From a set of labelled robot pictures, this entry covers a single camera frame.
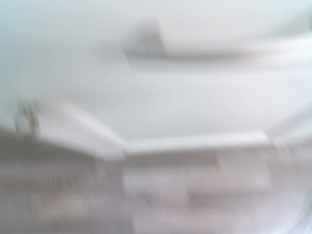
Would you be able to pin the white wooden drawer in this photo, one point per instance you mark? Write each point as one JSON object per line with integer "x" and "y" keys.
{"x": 170, "y": 97}

